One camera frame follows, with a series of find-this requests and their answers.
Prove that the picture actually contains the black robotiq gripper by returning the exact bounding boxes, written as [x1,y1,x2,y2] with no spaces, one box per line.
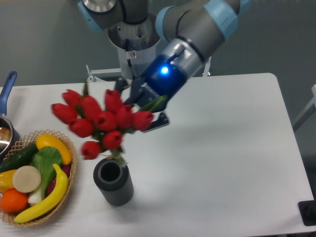
[114,54,187,133]

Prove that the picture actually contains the red tulip bouquet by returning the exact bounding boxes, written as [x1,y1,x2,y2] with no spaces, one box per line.
[51,83,167,167]

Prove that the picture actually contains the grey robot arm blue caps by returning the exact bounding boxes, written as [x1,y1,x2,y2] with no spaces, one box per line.
[78,0,252,107]

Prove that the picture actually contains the dark grey ribbed vase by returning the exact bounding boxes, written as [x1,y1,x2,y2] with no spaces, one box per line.
[93,158,134,206]

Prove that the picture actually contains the red purple vegetable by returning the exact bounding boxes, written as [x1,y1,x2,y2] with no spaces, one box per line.
[46,164,71,196]

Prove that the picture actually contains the green bok choy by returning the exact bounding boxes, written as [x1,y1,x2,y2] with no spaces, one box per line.
[28,146,62,205]

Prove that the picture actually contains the woven wicker basket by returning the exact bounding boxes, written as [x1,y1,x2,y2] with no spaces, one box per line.
[0,129,77,227]

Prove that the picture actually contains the yellow banana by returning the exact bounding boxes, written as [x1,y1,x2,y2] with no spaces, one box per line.
[14,164,68,223]

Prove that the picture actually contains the green cucumber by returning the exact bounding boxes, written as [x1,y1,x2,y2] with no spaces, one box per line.
[0,144,38,172]

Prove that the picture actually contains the beige round slice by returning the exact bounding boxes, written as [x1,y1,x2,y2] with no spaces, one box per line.
[12,165,41,193]

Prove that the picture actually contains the yellow pepper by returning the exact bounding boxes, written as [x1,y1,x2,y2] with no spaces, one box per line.
[0,169,16,193]

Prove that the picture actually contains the orange fruit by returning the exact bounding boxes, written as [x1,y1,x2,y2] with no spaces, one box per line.
[0,189,28,213]

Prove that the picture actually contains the white furniture leg right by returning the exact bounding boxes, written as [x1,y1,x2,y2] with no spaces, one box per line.
[292,84,316,132]

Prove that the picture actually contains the black device at table edge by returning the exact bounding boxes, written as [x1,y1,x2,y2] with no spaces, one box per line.
[298,200,316,226]

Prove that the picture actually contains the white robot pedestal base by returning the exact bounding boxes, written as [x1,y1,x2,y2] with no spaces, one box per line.
[85,12,213,83]

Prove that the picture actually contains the blue handled saucepan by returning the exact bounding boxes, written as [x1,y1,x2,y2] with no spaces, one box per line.
[0,71,20,163]

